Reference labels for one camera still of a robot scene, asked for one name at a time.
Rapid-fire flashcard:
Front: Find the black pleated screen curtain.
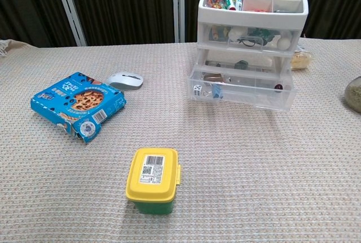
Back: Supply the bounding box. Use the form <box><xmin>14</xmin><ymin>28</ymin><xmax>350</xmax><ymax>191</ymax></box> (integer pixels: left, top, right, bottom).
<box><xmin>0</xmin><ymin>0</ymin><xmax>361</xmax><ymax>48</ymax></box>

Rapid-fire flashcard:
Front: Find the white plastic drawer organizer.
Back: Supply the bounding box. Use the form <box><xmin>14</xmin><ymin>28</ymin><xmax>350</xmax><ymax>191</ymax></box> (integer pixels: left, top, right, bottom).
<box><xmin>196</xmin><ymin>0</ymin><xmax>310</xmax><ymax>86</ymax></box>

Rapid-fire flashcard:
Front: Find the white computer mouse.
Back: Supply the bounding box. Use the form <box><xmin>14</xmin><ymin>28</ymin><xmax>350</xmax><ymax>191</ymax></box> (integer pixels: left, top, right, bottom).
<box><xmin>105</xmin><ymin>72</ymin><xmax>144</xmax><ymax>91</ymax></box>

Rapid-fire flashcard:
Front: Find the blue binder clip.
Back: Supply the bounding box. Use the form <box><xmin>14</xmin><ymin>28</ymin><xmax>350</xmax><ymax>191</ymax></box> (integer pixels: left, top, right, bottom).
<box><xmin>210</xmin><ymin>83</ymin><xmax>224</xmax><ymax>99</ymax></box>

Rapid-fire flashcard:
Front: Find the blue cookie box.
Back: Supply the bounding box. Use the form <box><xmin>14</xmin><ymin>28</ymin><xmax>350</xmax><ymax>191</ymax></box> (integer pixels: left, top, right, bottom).
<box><xmin>30</xmin><ymin>72</ymin><xmax>127</xmax><ymax>144</ymax></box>

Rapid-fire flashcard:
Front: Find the yellow-lid green container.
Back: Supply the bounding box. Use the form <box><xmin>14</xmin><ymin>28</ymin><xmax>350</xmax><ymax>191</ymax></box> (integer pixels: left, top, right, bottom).
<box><xmin>125</xmin><ymin>147</ymin><xmax>183</xmax><ymax>215</ymax></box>

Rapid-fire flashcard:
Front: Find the grey screen frame post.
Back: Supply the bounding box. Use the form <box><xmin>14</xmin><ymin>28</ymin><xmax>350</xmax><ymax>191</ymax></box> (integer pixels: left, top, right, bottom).
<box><xmin>171</xmin><ymin>0</ymin><xmax>186</xmax><ymax>43</ymax></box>
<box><xmin>51</xmin><ymin>0</ymin><xmax>87</xmax><ymax>47</ymax></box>

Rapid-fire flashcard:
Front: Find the beige snack bag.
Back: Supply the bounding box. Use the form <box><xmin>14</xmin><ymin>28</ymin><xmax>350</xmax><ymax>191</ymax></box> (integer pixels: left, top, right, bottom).
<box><xmin>290</xmin><ymin>46</ymin><xmax>313</xmax><ymax>71</ymax></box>

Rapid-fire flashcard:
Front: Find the beige woven tablecloth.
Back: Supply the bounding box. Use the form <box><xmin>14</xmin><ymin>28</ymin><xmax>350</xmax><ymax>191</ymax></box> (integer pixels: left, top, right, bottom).
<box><xmin>0</xmin><ymin>37</ymin><xmax>361</xmax><ymax>243</ymax></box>

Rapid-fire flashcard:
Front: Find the brown wrapped item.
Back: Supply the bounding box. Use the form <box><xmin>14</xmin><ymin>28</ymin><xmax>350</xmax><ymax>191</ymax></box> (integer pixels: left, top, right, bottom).
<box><xmin>202</xmin><ymin>73</ymin><xmax>224</xmax><ymax>82</ymax></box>

